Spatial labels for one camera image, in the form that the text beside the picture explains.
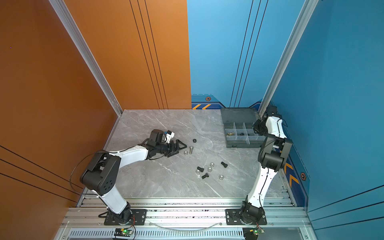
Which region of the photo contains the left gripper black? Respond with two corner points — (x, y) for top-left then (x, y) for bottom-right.
(156, 139), (187, 158)

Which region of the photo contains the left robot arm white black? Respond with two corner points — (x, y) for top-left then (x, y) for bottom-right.
(80, 140), (187, 225)

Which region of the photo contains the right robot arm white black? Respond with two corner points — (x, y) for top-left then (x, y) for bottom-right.
(239, 106), (293, 225)

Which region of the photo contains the grey plastic organizer box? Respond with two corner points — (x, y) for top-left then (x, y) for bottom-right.
(221, 108), (265, 148)

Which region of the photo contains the green circuit board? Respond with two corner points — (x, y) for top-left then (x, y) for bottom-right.
(114, 228), (134, 239)

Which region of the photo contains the right circuit board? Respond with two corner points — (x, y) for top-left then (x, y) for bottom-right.
(242, 228), (265, 240)

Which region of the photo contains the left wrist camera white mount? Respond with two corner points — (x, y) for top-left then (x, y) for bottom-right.
(148, 129), (175, 145)

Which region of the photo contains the aluminium front rail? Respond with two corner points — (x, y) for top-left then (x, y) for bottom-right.
(56, 195), (316, 240)

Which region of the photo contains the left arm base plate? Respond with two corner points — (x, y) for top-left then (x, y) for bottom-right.
(99, 209), (147, 226)

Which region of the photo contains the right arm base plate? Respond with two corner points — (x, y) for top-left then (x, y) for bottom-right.
(225, 208), (267, 226)

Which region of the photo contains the right aluminium frame post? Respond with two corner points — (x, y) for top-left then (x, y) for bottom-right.
(258, 0), (319, 119)

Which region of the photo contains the aluminium frame post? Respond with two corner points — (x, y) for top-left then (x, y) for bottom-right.
(48, 0), (124, 117)
(258, 0), (319, 119)

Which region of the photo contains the left aluminium frame post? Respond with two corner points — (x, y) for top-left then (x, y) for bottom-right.
(48, 0), (124, 117)

